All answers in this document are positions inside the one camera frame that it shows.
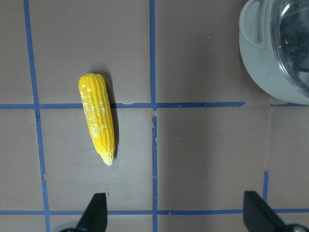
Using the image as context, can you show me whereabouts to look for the clear glass pot lid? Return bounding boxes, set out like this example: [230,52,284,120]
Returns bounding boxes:
[270,0,309,96]

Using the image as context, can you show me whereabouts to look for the yellow corn cob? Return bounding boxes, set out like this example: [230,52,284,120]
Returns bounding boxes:
[78,73,115,166]

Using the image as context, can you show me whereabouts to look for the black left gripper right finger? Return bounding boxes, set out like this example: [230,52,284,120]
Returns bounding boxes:
[243,191,286,232]

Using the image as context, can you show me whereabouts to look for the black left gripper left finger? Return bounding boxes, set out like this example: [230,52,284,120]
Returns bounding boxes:
[76,193,107,232]

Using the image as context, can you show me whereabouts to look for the pale green cooking pot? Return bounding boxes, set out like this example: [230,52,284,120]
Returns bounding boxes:
[239,0,309,105]

